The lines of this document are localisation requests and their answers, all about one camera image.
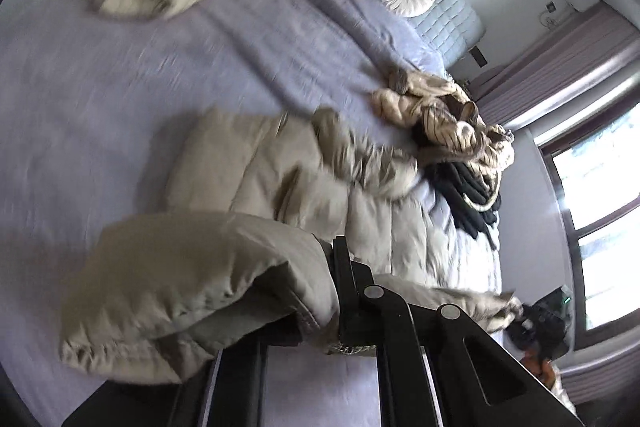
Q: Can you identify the beige puffer down jacket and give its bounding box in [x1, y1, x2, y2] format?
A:
[58, 108, 522, 385]

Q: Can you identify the right hand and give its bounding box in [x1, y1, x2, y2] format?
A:
[521, 350, 556, 390]

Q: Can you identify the black garment pile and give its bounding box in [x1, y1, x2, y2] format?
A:
[419, 129, 502, 251]

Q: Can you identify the beige striped garment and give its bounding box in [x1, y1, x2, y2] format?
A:
[369, 66, 516, 212]

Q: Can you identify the grey window curtain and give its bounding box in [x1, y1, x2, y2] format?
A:
[469, 2, 639, 131]

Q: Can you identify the lavender bed cover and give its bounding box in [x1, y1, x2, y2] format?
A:
[0, 0, 504, 427]

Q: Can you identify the window with dark frame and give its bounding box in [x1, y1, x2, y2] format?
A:
[536, 95, 639, 349]

